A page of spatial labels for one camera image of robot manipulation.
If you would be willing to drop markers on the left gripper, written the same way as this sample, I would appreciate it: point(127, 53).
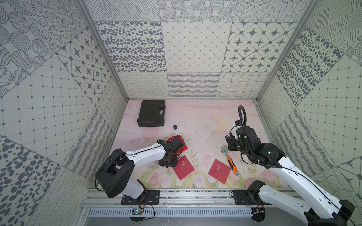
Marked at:
point(168, 160)

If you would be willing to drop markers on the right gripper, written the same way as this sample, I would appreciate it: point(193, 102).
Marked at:
point(231, 143)

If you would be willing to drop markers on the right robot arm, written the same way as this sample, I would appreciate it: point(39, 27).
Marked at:
point(315, 207)

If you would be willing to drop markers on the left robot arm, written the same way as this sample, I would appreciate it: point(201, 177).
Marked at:
point(114, 175)

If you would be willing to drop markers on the orange adjustable wrench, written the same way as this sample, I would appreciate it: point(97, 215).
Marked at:
point(224, 150)

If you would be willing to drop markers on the black plastic case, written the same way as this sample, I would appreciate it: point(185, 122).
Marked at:
point(152, 113)

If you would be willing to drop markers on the left circuit board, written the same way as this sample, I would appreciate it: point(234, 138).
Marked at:
point(137, 215)

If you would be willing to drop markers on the circuit board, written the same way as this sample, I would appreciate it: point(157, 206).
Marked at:
point(258, 214)
point(137, 215)

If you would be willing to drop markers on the right circuit board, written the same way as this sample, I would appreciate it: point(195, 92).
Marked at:
point(258, 214)

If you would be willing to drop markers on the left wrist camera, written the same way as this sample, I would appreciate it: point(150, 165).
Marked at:
point(177, 143)

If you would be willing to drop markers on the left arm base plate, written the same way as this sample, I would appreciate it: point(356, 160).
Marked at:
point(147, 197)

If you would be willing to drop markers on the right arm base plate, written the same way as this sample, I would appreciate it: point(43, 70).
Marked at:
point(245, 197)

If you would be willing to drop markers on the aluminium mounting rail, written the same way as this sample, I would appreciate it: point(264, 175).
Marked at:
point(169, 198)

